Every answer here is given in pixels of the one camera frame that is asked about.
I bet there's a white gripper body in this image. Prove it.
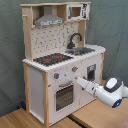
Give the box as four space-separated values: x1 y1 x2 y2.
76 77 99 94

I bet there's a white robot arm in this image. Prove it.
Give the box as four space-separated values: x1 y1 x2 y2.
76 77 128 108

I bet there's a wooden toy kitchen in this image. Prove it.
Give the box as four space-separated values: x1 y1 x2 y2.
22 2 105 127

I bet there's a right stove knob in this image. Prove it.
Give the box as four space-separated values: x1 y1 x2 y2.
72 66 78 72

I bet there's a stove knob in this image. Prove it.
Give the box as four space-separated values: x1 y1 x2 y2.
54 73 60 79
72 66 78 72

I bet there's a toy oven door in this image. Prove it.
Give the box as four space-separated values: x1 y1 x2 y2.
56 85 74 111

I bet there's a left stove knob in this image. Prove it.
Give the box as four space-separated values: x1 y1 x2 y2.
54 73 60 79

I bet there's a metal toy sink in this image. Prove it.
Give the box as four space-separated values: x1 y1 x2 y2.
65 47 95 55

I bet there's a black toy faucet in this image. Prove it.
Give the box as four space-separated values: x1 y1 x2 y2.
67 33 83 49

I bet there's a black toy stovetop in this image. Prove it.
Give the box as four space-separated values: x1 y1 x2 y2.
34 53 70 66

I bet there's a toy microwave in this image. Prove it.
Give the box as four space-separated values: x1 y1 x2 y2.
67 4 89 21

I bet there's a grey range hood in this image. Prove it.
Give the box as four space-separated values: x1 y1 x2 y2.
35 5 64 27

